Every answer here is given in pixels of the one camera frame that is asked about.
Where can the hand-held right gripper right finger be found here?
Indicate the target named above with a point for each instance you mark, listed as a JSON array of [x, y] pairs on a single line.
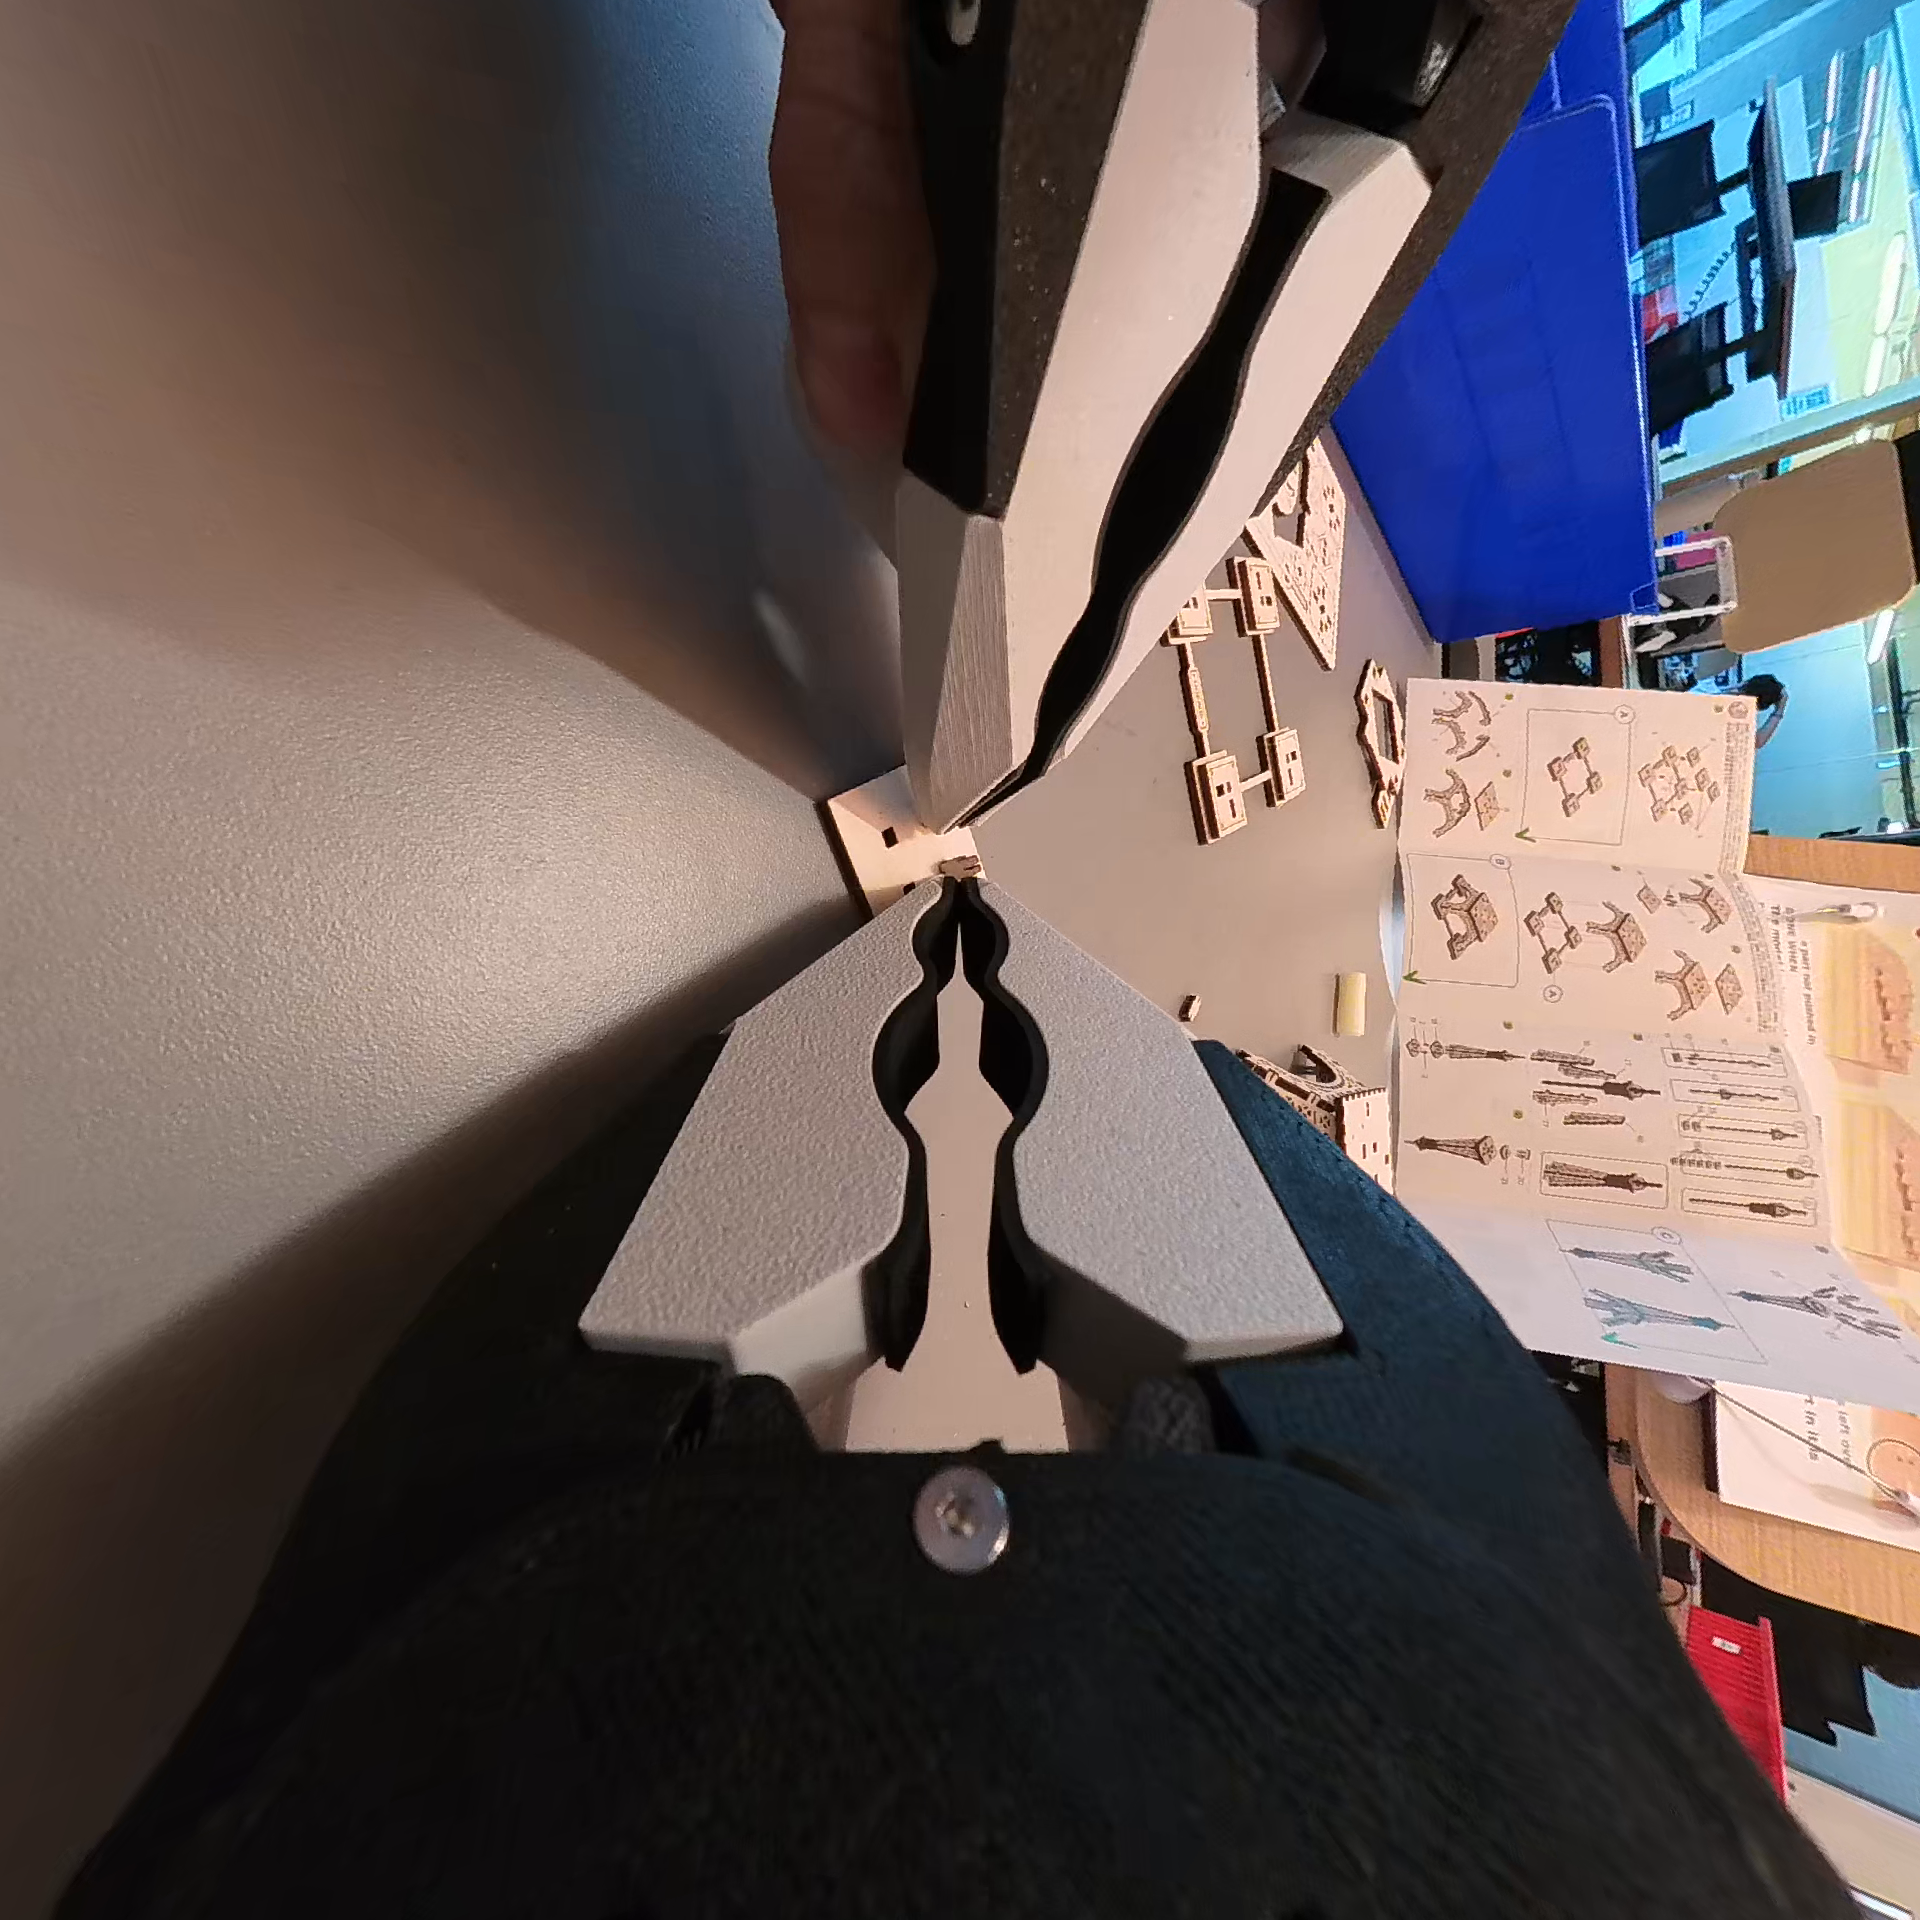
[[1171, 1201]]

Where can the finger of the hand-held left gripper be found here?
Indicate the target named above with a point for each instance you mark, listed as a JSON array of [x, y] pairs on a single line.
[[1109, 300], [1350, 241]]

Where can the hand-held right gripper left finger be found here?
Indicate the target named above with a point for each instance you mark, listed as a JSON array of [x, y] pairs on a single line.
[[750, 1185]]

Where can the small square wooden plate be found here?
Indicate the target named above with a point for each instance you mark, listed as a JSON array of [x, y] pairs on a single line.
[[859, 862]]

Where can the grey desk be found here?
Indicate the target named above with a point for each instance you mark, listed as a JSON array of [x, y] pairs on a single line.
[[1276, 931]]

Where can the person's left hand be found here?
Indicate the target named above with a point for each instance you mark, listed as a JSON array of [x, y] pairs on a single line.
[[840, 195]]

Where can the blue storage crate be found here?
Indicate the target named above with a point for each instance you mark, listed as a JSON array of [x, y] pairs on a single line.
[[1501, 377]]

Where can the wooden tower base model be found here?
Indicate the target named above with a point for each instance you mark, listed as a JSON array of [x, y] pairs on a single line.
[[1359, 1125]]

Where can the pale wax block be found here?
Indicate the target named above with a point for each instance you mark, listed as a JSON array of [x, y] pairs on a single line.
[[1350, 1004]]

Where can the wooden arch cutout sheet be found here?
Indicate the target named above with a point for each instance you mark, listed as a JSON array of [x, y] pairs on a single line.
[[1307, 570]]

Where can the paper instruction sheet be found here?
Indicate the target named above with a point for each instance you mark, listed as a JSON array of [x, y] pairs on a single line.
[[1576, 902]]

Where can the beige chair back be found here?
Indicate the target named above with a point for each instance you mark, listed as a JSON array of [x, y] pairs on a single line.
[[1816, 541]]

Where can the white paper sheet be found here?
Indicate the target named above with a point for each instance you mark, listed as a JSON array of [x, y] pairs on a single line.
[[1800, 1455]]

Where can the red box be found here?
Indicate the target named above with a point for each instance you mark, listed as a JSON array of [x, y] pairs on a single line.
[[1733, 1695]]

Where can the wooden four-square frame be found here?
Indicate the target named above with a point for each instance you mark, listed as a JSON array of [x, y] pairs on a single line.
[[1283, 781]]

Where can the small wooden frame piece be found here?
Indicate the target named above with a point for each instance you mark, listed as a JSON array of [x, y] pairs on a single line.
[[1367, 705]]

